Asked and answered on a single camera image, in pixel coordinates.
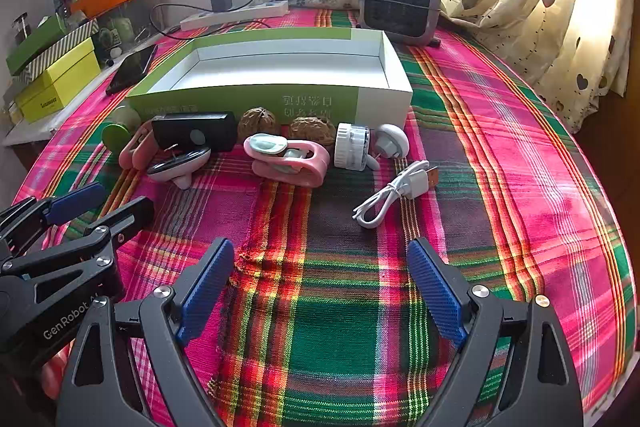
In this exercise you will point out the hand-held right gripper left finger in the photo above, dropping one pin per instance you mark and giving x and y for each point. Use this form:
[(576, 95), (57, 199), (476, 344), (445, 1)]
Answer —
[(207, 292)]

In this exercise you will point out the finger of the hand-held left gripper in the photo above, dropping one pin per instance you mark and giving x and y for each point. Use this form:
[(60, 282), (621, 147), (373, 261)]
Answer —
[(75, 203), (125, 217)]

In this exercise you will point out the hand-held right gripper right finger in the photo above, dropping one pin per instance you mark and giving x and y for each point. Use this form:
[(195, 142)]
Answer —
[(437, 292)]

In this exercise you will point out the pink clip curled hook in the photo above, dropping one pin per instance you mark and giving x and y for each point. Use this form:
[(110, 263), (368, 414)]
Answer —
[(131, 152)]

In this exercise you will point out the black and white suction holder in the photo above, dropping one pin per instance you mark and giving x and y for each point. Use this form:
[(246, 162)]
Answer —
[(175, 164)]

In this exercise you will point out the white and green spool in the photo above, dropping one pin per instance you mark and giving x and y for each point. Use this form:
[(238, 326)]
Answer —
[(117, 137)]

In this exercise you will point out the black rectangular device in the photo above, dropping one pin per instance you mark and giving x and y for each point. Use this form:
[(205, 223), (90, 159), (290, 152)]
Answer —
[(200, 129)]

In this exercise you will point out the pink clip with green button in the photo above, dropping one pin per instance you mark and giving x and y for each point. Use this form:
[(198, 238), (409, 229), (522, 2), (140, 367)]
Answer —
[(300, 174)]

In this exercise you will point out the white round suction hook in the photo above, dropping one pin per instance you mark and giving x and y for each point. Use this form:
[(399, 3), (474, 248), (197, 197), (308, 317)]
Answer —
[(390, 139)]

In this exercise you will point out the brown walnut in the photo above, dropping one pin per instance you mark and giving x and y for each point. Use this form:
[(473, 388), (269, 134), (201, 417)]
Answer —
[(310, 131), (257, 123)]

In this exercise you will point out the white round cylinder device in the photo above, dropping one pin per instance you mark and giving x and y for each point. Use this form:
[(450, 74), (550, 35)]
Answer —
[(350, 147)]

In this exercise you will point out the green and white cardboard box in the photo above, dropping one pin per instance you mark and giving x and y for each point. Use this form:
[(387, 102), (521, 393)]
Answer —
[(300, 72)]

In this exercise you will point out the pink green plaid blanket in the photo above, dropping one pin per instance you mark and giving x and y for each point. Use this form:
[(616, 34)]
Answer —
[(325, 307)]

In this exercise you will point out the yellow green box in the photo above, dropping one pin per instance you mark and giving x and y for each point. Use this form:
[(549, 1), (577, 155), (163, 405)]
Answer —
[(55, 82)]

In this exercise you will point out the black smartphone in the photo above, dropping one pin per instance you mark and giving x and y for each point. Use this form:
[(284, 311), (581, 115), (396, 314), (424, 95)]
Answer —
[(131, 69)]

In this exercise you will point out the grey white striped box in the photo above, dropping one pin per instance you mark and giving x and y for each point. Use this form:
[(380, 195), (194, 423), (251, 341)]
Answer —
[(65, 44)]

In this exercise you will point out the green lidded box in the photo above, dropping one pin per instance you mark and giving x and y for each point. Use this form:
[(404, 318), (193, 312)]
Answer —
[(35, 47)]

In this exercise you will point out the green printed mug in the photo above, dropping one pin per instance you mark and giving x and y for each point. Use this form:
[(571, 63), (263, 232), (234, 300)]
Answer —
[(117, 32)]

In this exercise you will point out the dark glass jar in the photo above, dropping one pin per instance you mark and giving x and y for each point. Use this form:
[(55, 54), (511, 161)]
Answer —
[(20, 29)]

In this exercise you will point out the white power strip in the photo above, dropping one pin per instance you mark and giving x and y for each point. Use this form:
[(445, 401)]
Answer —
[(240, 13)]

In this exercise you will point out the cream heart pattern curtain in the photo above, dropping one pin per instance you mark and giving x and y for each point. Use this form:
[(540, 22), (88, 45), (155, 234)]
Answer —
[(565, 32)]

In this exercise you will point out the grey space heater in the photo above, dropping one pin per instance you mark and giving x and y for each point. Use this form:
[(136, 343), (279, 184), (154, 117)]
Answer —
[(400, 2)]

